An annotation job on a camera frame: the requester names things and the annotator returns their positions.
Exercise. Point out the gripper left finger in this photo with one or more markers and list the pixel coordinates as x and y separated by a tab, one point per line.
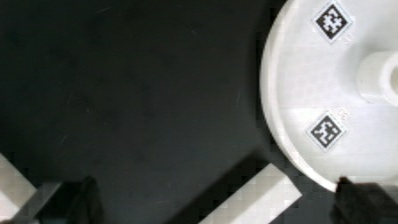
63	204

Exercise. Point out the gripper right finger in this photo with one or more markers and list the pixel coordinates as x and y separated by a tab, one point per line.
365	203

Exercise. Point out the white round table top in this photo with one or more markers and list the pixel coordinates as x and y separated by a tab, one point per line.
329	89

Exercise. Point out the white left fence bar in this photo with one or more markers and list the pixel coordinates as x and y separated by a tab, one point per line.
17	193

